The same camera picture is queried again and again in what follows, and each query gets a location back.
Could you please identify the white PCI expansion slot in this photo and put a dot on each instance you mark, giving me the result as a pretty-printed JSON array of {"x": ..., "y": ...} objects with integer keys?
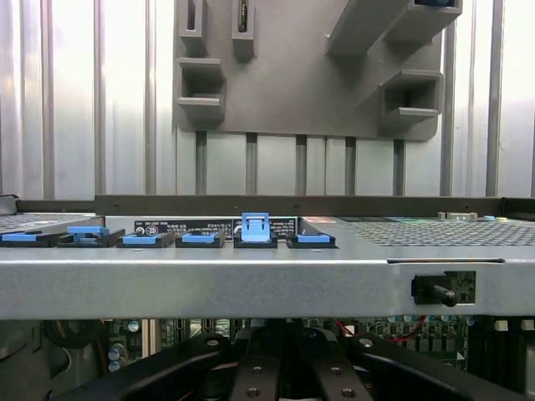
[{"x": 145, "y": 338}]

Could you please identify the loose green RAM stick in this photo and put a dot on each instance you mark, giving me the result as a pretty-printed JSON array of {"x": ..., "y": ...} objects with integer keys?
[{"x": 245, "y": 14}]

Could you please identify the grey plastic parts rack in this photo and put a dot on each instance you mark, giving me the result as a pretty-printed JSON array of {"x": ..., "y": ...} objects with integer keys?
[{"x": 292, "y": 83}]

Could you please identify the black open PC case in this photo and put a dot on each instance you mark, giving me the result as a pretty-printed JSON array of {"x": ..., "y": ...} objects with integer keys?
[{"x": 251, "y": 288}]

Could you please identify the green motherboard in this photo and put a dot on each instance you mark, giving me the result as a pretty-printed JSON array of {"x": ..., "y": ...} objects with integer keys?
[{"x": 439, "y": 334}]

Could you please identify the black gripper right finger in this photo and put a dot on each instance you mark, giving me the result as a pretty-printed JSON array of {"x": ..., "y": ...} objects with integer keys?
[{"x": 334, "y": 372}]

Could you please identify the blue slot retention clip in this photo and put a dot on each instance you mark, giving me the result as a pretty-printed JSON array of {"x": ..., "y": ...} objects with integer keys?
[
  {"x": 198, "y": 238},
  {"x": 313, "y": 239},
  {"x": 255, "y": 227},
  {"x": 88, "y": 229},
  {"x": 16, "y": 237},
  {"x": 140, "y": 239}
]

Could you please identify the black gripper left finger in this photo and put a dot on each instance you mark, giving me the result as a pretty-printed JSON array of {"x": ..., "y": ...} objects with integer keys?
[{"x": 255, "y": 372}]

